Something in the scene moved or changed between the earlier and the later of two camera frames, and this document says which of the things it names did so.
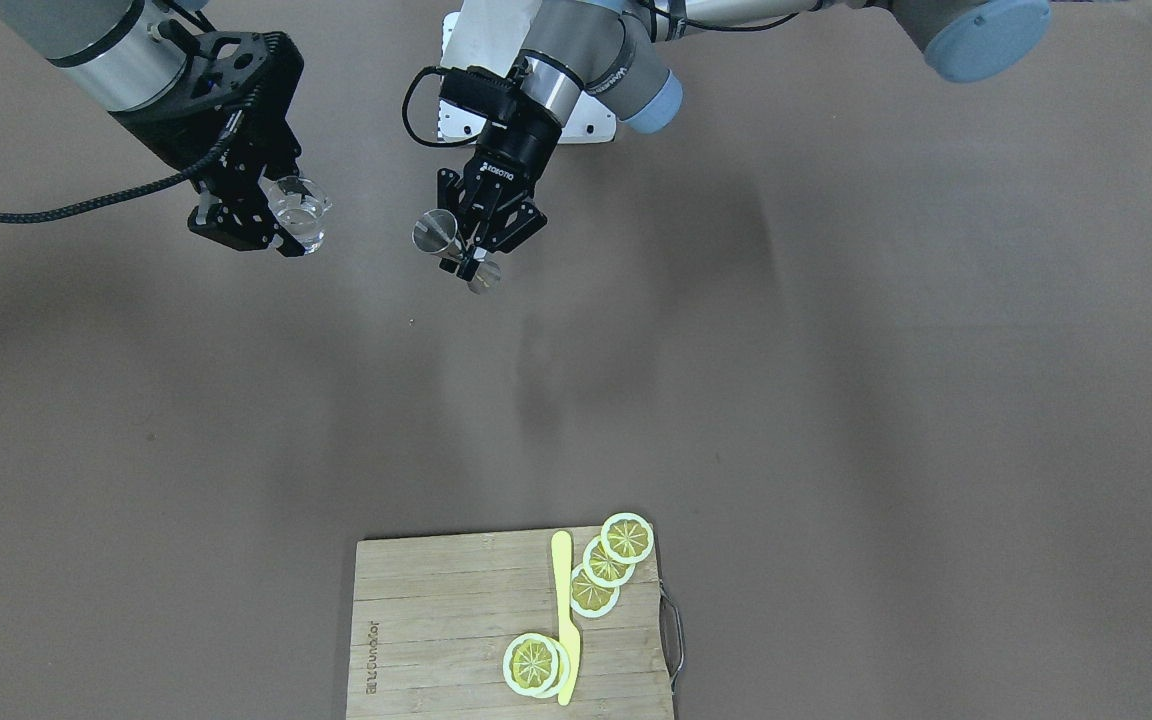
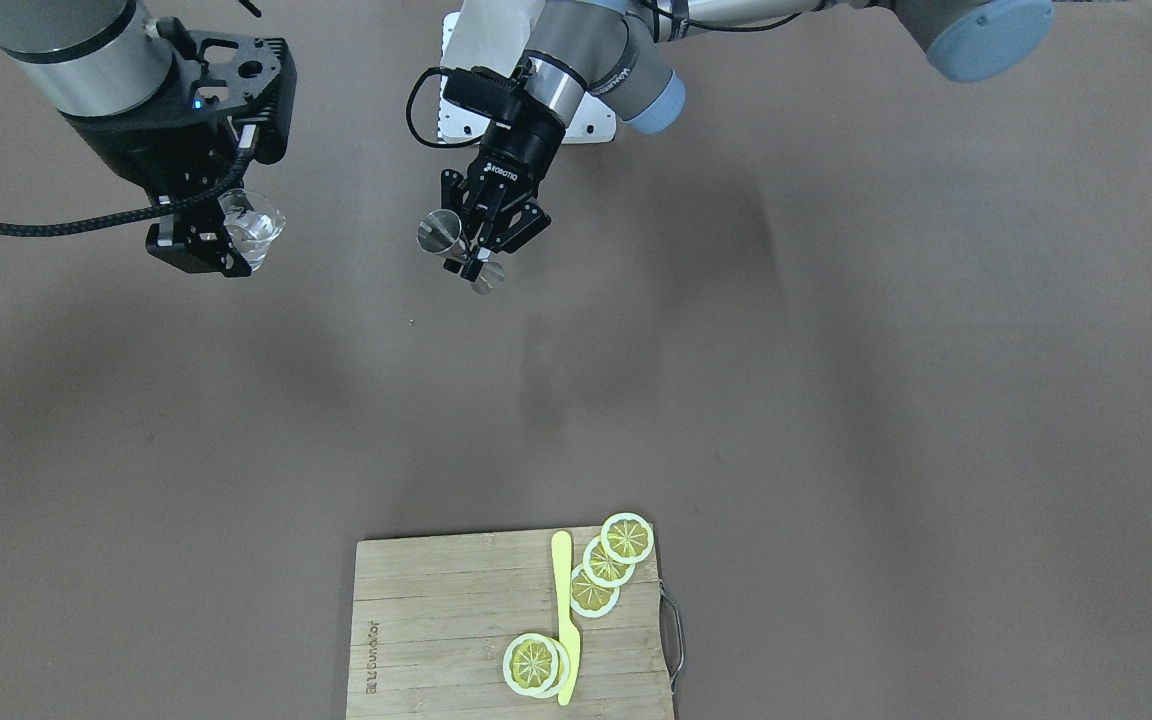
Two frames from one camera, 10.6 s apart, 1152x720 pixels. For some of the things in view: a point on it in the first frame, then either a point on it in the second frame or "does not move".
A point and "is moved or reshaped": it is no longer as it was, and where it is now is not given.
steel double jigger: [436, 231] does not move
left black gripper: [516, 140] does not move
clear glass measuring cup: [303, 206] is moved or reshaped
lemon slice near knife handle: [590, 598] does not move
